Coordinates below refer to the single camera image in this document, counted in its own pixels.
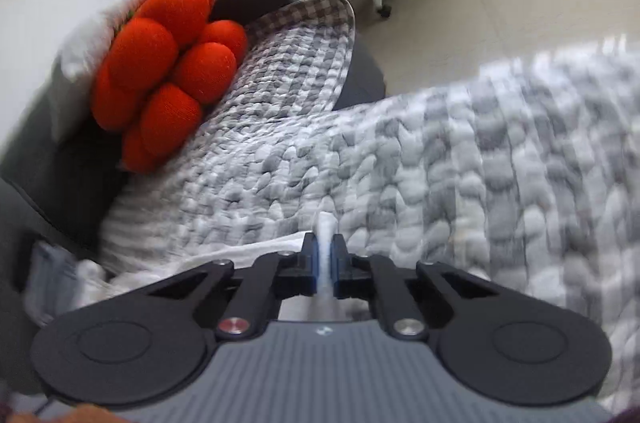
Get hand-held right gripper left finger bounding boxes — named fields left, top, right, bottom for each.
left=147, top=232, right=319, bottom=340

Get orange flower cushion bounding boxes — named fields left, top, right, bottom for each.
left=92, top=0, right=248, bottom=174

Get white pillow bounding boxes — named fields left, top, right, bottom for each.
left=50, top=0, right=178, bottom=144

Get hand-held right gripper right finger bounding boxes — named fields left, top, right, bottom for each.
left=330, top=233, right=498, bottom=340

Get grey checked quilt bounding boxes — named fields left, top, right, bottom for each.
left=97, top=0, right=640, bottom=409

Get white pants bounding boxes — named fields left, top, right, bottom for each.
left=107, top=212, right=371, bottom=324

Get white folded garment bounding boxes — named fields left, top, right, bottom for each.
left=26, top=241, right=110, bottom=323

